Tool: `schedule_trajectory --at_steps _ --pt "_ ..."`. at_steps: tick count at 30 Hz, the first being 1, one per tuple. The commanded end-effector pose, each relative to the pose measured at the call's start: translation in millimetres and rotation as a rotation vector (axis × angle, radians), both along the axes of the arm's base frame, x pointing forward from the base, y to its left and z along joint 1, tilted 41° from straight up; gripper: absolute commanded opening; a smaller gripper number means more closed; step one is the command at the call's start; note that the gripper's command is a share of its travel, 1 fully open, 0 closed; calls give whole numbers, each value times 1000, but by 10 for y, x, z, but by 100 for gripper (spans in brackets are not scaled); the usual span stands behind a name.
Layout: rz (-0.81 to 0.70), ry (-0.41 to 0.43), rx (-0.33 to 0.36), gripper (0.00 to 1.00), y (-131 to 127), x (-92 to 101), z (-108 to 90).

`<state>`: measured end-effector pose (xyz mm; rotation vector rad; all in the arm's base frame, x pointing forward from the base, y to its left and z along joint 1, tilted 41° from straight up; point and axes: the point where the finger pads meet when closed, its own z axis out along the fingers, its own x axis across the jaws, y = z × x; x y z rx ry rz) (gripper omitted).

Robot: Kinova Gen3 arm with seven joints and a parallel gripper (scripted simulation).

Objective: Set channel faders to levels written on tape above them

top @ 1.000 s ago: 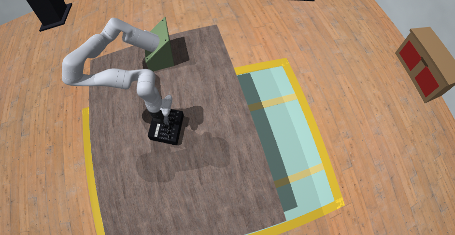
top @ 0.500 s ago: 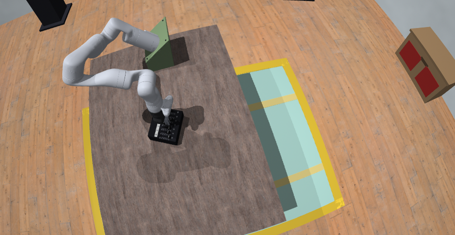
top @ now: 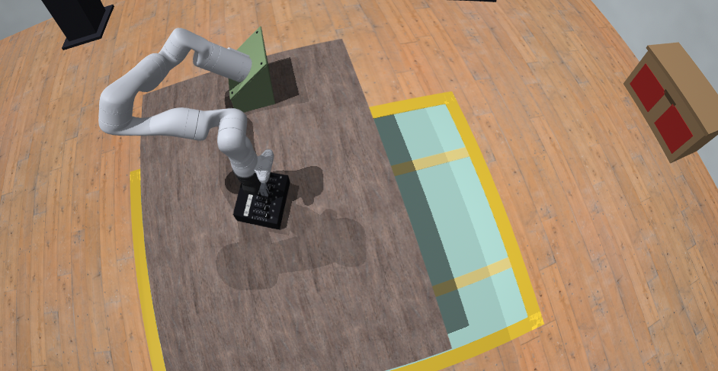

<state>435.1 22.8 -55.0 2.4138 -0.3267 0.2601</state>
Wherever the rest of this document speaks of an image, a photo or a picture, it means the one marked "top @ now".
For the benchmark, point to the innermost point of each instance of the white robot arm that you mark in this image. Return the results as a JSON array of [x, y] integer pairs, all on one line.
[[116, 100]]

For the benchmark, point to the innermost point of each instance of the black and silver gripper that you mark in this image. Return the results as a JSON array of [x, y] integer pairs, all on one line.
[[254, 176]]

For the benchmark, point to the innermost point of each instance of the black lighting desk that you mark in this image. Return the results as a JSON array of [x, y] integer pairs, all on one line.
[[262, 210]]

